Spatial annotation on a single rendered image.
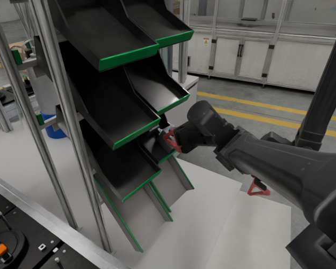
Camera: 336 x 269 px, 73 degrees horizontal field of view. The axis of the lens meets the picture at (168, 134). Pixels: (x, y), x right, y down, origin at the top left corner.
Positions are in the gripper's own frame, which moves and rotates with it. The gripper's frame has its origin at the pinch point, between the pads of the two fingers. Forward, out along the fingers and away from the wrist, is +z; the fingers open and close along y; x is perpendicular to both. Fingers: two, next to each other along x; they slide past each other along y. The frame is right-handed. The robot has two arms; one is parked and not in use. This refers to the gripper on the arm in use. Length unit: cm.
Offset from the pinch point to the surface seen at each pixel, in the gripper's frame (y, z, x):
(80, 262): 33.4, 14.9, 25.1
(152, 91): 2.7, -0.9, -13.7
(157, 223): 11.3, 5.8, 25.3
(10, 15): -288, 1150, -435
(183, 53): -105, 81, -26
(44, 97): 7, 81, -23
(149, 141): 4.1, 6.0, 0.6
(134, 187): 17.5, -0.6, 7.0
